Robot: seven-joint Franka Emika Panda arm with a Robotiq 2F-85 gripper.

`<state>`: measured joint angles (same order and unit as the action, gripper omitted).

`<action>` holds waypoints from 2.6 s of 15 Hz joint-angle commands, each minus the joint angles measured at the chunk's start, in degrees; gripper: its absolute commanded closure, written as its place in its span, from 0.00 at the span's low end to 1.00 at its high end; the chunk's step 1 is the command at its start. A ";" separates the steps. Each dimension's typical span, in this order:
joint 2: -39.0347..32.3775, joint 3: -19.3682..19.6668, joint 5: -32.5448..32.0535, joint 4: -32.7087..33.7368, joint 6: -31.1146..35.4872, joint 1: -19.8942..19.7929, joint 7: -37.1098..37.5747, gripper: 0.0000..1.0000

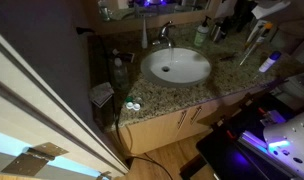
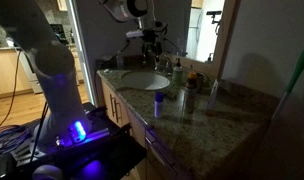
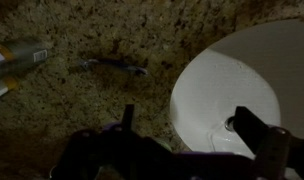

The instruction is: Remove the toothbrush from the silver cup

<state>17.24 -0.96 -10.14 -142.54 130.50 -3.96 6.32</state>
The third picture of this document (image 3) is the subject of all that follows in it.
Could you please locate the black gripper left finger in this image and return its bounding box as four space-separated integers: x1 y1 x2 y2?
121 103 136 134

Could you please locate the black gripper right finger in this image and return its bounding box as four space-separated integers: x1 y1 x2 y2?
232 105 271 158

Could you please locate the metal sink drain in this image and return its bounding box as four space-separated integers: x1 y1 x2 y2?
224 115 236 133

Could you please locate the white oval sink basin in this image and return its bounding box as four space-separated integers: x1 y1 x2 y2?
169 18 304 180

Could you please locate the dark hair clip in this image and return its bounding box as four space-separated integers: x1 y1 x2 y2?
79 58 149 77

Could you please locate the orange bottle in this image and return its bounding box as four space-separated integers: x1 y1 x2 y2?
0 41 50 83

